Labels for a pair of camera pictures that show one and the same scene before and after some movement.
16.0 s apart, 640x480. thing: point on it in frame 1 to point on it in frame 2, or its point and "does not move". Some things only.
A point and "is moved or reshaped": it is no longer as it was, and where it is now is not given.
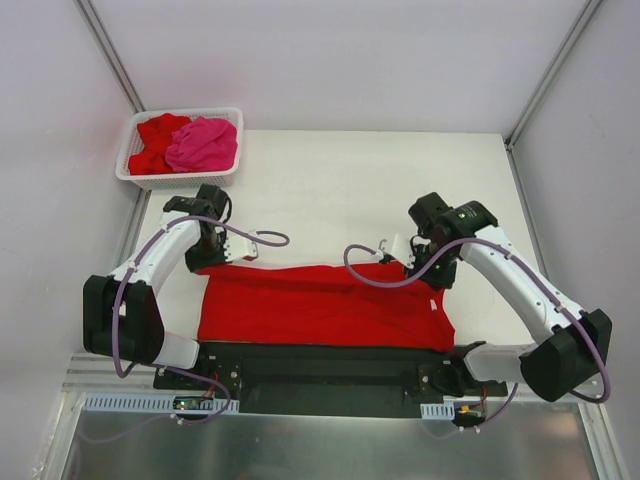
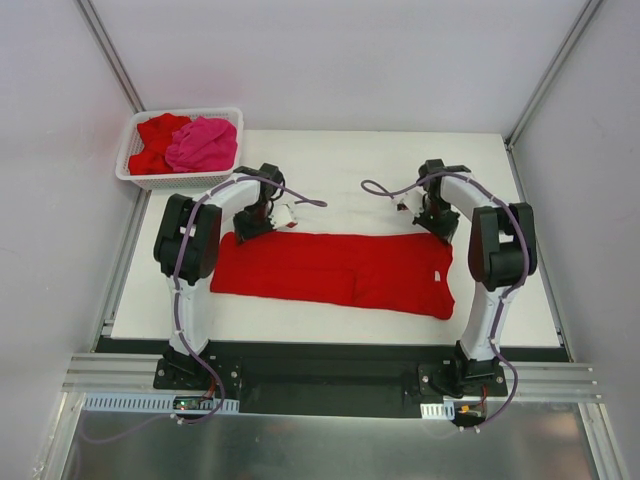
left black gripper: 205,257 to 251,226
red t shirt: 319,305 is moved or reshaped
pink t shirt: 205,144 does not move
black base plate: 330,379 does not move
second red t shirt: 156,133 does not move
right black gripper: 431,273 to 439,224
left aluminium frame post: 109,51 does not move
